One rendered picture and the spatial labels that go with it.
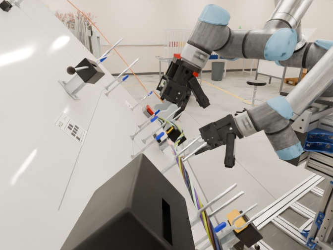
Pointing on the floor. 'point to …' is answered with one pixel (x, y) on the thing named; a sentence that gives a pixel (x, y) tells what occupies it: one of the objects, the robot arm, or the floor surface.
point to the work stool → (253, 92)
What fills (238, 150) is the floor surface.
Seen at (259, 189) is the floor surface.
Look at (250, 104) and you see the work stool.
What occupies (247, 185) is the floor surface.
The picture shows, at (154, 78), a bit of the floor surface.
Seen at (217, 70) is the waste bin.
